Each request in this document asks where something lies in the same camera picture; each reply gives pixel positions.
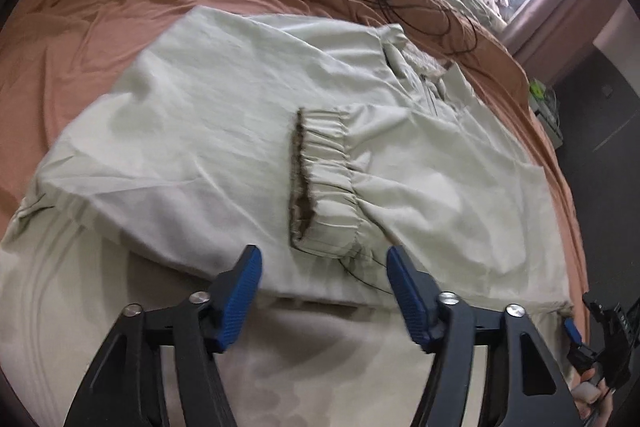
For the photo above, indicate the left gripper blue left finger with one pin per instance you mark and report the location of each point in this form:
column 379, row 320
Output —
column 124, row 382

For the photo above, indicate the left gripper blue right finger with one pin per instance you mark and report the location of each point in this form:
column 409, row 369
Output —
column 523, row 384

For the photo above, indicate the beige jacket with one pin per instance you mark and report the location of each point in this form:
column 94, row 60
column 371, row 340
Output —
column 321, row 142

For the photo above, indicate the right hand with bandaged finger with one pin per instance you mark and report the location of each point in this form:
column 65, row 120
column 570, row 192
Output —
column 593, row 401

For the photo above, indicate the orange-brown blanket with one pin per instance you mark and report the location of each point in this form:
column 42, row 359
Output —
column 58, row 56

